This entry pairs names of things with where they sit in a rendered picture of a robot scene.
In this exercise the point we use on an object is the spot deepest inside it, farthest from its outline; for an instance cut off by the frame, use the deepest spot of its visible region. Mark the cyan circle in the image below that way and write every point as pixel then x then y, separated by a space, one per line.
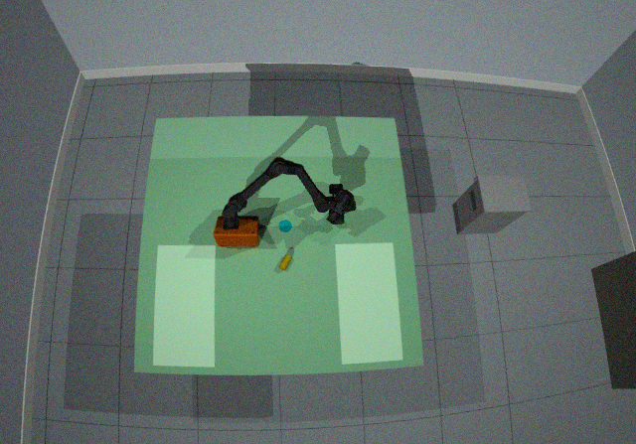
pixel 285 226

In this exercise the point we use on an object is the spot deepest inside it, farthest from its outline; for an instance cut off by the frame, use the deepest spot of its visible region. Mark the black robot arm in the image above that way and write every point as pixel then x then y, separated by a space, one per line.
pixel 344 200

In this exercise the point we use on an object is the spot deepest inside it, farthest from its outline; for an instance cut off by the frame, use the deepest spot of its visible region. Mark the yellow tall cylinder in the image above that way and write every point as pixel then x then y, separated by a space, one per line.
pixel 284 262

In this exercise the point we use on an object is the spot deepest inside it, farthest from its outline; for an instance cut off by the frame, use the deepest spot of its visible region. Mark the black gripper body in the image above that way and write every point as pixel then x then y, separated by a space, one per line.
pixel 334 189

